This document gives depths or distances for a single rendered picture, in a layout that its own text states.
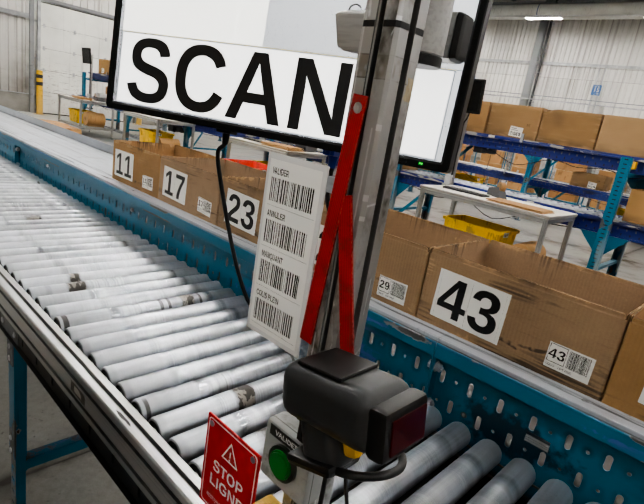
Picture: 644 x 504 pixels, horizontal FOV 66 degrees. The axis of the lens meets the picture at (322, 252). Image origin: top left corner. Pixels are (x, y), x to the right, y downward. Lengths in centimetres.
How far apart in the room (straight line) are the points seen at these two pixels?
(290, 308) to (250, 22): 34
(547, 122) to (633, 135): 81
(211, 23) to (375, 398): 49
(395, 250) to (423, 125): 63
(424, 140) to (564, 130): 524
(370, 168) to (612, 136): 524
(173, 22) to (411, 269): 71
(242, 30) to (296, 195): 25
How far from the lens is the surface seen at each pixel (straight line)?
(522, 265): 133
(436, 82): 55
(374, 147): 43
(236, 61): 65
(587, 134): 570
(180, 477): 83
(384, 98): 43
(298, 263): 49
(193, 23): 70
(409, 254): 113
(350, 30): 59
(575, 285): 129
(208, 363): 110
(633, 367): 100
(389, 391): 41
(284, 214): 50
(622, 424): 97
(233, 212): 158
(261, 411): 97
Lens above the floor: 129
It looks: 15 degrees down
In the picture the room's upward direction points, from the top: 10 degrees clockwise
